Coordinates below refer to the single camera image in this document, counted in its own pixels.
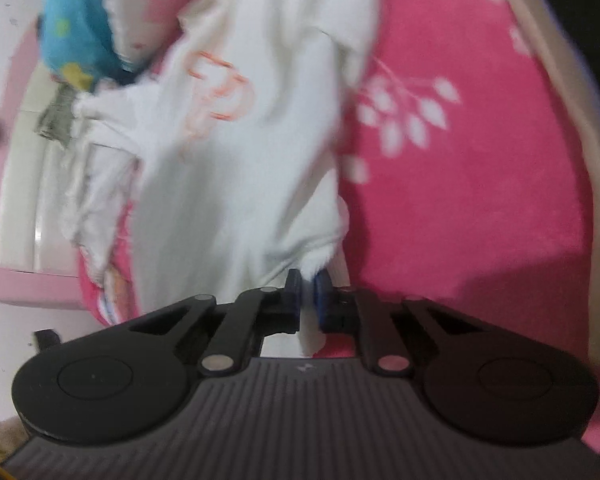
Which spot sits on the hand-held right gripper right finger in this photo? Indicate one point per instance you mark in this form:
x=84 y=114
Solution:
x=322 y=301

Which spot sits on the plain white garment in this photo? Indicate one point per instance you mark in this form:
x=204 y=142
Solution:
x=95 y=195

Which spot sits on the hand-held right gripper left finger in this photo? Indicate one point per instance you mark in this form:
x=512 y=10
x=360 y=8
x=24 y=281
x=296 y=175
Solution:
x=292 y=294

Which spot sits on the green floral pillow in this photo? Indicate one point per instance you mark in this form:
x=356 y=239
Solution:
x=55 y=115

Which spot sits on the pink white headboard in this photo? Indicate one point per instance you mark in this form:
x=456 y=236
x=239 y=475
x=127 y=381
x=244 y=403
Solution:
x=20 y=185

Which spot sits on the pink blue white quilt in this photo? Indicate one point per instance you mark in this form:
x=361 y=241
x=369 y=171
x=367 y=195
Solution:
x=75 y=10

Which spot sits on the white shirt orange print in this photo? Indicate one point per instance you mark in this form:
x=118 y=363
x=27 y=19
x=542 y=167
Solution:
x=220 y=185

